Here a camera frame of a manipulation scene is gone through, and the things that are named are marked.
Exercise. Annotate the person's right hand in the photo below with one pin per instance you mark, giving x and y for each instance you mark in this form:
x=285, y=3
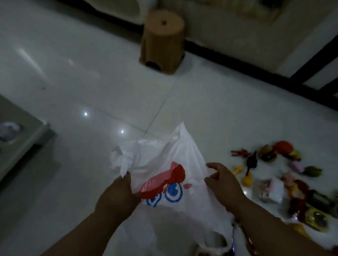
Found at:
x=226, y=188

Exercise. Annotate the person's left hand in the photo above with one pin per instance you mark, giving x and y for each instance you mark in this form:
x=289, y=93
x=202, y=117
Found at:
x=116, y=197

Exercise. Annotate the yellow stretchy figure toy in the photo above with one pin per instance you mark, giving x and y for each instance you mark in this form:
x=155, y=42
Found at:
x=247, y=180

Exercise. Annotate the red figure toy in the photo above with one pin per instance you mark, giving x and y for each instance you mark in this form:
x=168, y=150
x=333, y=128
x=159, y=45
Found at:
x=240, y=153

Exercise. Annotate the brown round burger toy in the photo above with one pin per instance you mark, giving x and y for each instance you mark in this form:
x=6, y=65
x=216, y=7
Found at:
x=268, y=153

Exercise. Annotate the white plastic bag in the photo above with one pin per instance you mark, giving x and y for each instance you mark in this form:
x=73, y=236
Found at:
x=159, y=157

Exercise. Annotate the black yellow device toy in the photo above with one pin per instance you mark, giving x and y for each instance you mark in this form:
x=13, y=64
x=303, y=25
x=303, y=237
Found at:
x=319, y=200

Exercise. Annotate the person's right forearm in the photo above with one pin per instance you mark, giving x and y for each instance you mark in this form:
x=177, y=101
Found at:
x=272, y=233

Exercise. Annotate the person's left forearm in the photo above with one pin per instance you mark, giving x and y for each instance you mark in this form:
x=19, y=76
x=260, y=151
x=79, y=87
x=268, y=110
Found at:
x=84, y=240

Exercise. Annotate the white coffee table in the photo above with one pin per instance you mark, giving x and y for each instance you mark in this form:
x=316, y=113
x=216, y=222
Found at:
x=14, y=148

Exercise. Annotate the brown plastic stool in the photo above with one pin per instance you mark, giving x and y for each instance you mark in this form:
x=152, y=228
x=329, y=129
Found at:
x=163, y=41

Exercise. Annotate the colourful wall chart poster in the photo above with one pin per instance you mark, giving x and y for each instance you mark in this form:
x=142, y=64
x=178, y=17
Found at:
x=250, y=2

